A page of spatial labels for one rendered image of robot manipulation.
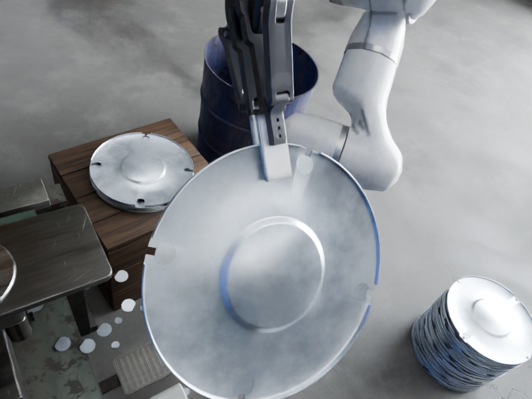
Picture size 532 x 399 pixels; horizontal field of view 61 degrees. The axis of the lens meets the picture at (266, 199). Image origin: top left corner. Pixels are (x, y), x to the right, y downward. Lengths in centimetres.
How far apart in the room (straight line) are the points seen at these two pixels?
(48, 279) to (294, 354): 34
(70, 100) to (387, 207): 146
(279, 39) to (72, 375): 56
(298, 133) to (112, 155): 68
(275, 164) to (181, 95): 179
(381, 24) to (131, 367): 99
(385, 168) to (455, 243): 122
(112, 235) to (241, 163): 81
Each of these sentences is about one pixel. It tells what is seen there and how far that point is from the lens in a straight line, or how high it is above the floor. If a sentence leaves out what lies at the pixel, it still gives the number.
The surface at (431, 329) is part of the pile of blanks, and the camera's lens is 159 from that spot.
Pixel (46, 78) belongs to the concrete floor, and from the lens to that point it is 231.
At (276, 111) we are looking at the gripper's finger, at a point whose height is 109.
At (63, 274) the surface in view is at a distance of 68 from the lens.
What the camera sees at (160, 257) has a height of 98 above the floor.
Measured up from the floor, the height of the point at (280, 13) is 117.
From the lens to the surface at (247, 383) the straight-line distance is 54.
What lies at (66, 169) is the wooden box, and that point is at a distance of 140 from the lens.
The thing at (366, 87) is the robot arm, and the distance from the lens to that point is 89.
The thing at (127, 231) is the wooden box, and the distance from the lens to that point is 124.
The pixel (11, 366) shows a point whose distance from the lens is 72.
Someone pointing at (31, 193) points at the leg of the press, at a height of 64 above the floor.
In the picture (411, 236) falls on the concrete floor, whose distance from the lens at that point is 197.
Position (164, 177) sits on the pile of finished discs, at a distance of 133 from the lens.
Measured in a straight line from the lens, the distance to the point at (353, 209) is 54.
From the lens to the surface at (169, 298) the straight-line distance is 46.
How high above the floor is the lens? 136
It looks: 48 degrees down
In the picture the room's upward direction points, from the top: 18 degrees clockwise
